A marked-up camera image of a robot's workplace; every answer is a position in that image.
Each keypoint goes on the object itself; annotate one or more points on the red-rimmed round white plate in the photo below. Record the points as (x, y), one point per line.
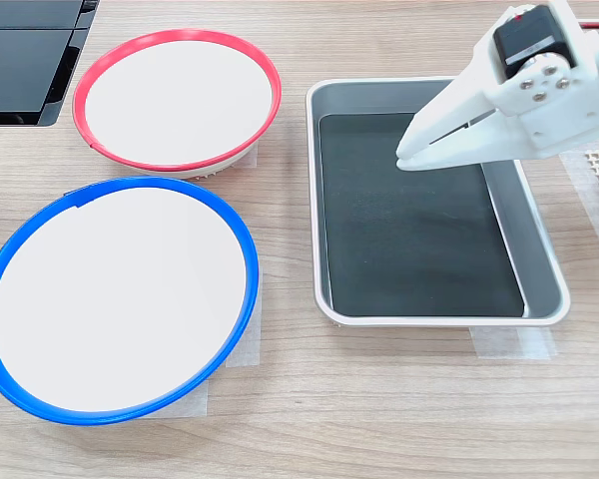
(179, 100)

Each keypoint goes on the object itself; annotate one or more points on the steel rectangular tray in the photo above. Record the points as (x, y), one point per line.
(539, 259)

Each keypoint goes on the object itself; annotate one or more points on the black tray mat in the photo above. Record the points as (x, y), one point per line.
(409, 239)

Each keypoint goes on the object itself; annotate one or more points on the translucent tape strip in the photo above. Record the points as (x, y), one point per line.
(252, 157)
(509, 341)
(247, 339)
(189, 399)

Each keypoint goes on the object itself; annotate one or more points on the blue-rimmed round white plate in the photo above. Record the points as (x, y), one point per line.
(120, 299)

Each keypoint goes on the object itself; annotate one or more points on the black glossy flat device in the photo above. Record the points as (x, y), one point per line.
(20, 65)

